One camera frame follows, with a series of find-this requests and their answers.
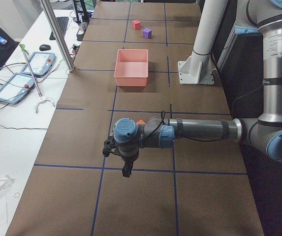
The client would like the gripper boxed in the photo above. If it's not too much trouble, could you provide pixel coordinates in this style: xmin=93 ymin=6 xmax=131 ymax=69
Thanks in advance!
xmin=118 ymin=145 xmax=139 ymax=177

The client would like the metal rod green tip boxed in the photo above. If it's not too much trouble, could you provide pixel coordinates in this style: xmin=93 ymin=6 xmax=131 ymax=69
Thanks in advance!
xmin=19 ymin=43 xmax=43 ymax=99

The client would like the black keyboard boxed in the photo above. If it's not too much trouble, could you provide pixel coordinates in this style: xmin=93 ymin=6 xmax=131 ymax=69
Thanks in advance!
xmin=49 ymin=16 xmax=69 ymax=40

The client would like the purple foam block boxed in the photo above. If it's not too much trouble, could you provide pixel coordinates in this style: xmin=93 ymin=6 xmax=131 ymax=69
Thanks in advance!
xmin=142 ymin=28 xmax=152 ymax=39

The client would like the white pole with base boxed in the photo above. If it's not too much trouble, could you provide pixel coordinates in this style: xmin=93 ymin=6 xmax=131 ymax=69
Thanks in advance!
xmin=178 ymin=0 xmax=228 ymax=85

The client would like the white curved clip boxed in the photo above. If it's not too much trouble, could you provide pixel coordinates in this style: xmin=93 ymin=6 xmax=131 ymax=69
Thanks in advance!
xmin=34 ymin=96 xmax=56 ymax=114

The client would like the teach pendant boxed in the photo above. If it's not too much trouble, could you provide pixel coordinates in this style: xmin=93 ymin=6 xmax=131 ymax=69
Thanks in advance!
xmin=29 ymin=52 xmax=56 ymax=77
xmin=0 ymin=73 xmax=34 ymax=105

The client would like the teach pendant near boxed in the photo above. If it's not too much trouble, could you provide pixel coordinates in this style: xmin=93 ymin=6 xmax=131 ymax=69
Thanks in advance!
xmin=0 ymin=73 xmax=34 ymax=105

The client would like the teach pendant far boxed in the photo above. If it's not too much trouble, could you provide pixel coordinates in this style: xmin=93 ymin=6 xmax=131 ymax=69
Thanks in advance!
xmin=29 ymin=52 xmax=56 ymax=77

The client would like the aluminium frame post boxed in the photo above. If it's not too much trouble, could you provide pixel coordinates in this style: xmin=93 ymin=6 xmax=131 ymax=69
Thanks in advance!
xmin=39 ymin=0 xmax=75 ymax=73

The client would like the white crumpled tape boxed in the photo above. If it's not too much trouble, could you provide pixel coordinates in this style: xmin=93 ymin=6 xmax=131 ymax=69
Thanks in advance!
xmin=0 ymin=175 xmax=15 ymax=191

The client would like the black computer mouse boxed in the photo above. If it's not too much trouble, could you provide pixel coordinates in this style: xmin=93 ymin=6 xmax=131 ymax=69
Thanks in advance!
xmin=39 ymin=44 xmax=51 ymax=51

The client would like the pink plastic bin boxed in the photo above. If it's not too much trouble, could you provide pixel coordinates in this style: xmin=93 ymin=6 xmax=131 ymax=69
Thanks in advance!
xmin=114 ymin=49 xmax=149 ymax=87

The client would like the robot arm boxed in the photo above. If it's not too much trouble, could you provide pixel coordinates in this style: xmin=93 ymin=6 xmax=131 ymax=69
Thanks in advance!
xmin=103 ymin=0 xmax=282 ymax=177

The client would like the orange foam block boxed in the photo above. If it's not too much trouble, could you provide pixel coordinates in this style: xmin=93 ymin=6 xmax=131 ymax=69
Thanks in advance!
xmin=136 ymin=119 xmax=146 ymax=125

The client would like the pink foam block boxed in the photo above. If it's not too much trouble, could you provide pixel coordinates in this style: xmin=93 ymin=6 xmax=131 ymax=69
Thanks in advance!
xmin=132 ymin=20 xmax=141 ymax=30

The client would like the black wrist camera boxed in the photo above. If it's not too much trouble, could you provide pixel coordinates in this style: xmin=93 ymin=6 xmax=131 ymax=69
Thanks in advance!
xmin=102 ymin=136 xmax=119 ymax=157

